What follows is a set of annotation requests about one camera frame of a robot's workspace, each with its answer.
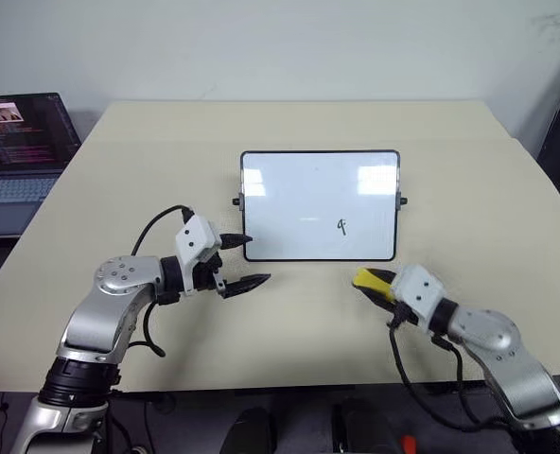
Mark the dark rounded shape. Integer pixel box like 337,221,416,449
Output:
219,407,278,454
331,400,402,454

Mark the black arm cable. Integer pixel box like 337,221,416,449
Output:
386,321,499,434
127,204,196,358

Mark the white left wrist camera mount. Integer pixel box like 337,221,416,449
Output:
173,215,223,297

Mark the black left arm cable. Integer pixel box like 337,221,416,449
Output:
127,204,196,358

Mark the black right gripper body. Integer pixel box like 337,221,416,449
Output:
385,302,419,328

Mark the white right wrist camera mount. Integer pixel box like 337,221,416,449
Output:
389,263,454,329

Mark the open laptop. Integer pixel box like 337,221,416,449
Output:
0,92,83,239

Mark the yellow whiteboard eraser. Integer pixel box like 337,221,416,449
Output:
351,267,397,304

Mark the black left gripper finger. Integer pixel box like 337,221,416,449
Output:
219,232,254,253
221,272,272,301

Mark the black-framed whiteboard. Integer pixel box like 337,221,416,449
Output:
239,149,400,263

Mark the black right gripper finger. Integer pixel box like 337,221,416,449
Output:
366,267,402,286
355,286,400,314

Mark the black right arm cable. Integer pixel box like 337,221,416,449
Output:
386,321,499,434

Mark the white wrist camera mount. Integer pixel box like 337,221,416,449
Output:
173,215,223,297
389,263,454,329

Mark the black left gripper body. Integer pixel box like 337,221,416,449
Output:
193,250,228,300

